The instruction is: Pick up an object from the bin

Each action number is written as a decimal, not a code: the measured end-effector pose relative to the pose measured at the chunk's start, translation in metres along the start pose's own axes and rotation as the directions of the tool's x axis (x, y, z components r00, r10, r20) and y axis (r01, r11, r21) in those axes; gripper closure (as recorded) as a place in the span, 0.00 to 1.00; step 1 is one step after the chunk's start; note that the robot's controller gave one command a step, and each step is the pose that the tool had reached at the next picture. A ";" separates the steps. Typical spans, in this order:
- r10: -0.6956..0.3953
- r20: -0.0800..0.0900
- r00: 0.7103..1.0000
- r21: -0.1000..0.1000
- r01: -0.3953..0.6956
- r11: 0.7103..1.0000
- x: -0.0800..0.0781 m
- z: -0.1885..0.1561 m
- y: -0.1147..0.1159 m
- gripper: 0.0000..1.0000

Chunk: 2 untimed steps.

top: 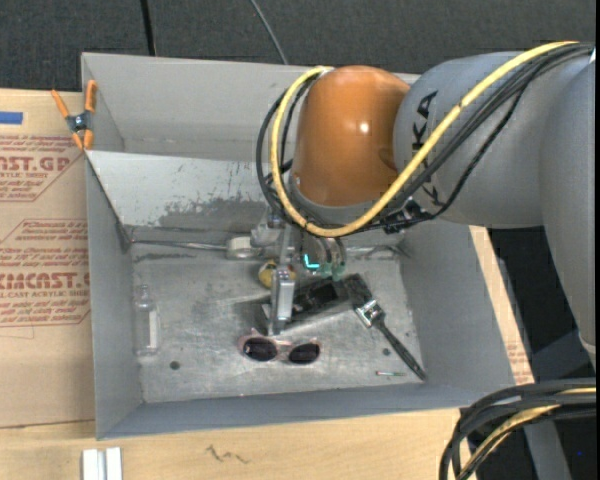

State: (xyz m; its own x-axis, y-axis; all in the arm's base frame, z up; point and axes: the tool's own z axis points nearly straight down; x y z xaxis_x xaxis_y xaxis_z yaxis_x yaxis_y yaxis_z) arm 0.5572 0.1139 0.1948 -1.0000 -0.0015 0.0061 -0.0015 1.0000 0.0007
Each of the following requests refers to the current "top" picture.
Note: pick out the grey metal bin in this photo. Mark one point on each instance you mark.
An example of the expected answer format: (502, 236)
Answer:
(200, 288)

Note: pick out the clear glass bottle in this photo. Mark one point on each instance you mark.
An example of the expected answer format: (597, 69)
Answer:
(145, 318)

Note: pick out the brown cardboard board red print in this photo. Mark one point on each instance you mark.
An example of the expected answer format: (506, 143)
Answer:
(35, 268)

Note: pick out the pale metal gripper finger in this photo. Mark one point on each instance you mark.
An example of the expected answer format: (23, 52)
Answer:
(282, 302)

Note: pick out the thin red green stick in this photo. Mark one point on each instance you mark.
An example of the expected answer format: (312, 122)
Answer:
(390, 373)

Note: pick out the yellow toy fruit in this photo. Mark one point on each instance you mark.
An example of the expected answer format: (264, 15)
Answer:
(266, 275)

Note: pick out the black tool with metal head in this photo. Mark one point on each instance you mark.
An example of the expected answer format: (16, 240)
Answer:
(387, 335)

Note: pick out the black flat block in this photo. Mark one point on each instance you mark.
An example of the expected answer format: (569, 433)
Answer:
(325, 294)

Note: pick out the pink sunglasses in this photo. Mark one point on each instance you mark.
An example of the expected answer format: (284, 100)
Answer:
(263, 349)

